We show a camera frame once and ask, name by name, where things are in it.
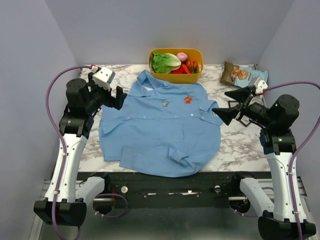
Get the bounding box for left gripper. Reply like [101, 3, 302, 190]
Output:
[85, 72, 128, 114]

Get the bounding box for blue shirt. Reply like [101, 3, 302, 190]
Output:
[99, 70, 223, 178]

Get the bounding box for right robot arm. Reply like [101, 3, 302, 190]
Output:
[212, 87, 317, 240]

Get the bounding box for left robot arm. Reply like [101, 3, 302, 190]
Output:
[33, 67, 127, 227]

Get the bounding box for red leaf brooch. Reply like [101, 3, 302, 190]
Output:
[184, 96, 193, 104]

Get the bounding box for blue chip bag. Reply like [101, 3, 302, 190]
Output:
[219, 61, 269, 88]

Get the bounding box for green lettuce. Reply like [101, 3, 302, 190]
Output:
[151, 52, 182, 74]

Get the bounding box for orange carrots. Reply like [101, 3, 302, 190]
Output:
[186, 58, 198, 74]

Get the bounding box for red pepper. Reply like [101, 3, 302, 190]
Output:
[171, 63, 192, 74]

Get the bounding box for yellow plastic basket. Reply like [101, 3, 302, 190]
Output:
[149, 48, 203, 84]

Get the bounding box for red onion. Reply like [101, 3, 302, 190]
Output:
[176, 52, 189, 64]

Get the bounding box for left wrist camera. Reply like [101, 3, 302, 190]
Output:
[92, 66, 116, 92]

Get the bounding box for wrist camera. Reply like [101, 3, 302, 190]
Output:
[248, 76, 268, 96]
[92, 66, 116, 92]

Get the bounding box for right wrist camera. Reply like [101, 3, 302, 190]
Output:
[248, 76, 268, 96]

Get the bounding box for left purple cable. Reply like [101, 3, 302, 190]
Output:
[45, 64, 129, 240]

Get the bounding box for purple cable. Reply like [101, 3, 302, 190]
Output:
[233, 80, 320, 240]
[45, 64, 129, 240]

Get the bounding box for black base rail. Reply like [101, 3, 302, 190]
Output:
[77, 171, 271, 209]

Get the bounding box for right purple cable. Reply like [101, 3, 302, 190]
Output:
[233, 80, 320, 240]

